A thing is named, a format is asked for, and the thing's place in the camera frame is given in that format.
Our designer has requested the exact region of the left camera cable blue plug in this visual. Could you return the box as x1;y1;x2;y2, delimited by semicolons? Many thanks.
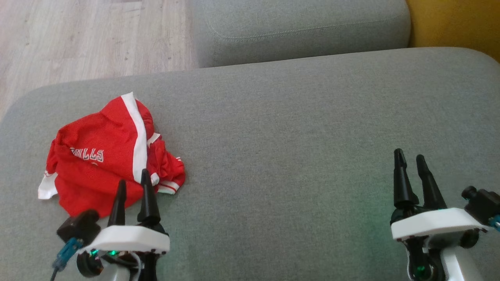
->
50;237;84;281

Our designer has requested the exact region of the red shorts white waistband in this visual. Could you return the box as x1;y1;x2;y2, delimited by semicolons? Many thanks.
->
46;92;156;218

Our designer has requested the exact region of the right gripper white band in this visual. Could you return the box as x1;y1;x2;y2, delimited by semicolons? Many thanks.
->
391;148;487;281

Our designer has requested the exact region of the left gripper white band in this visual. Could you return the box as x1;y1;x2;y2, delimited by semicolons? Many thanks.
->
77;169;171;281

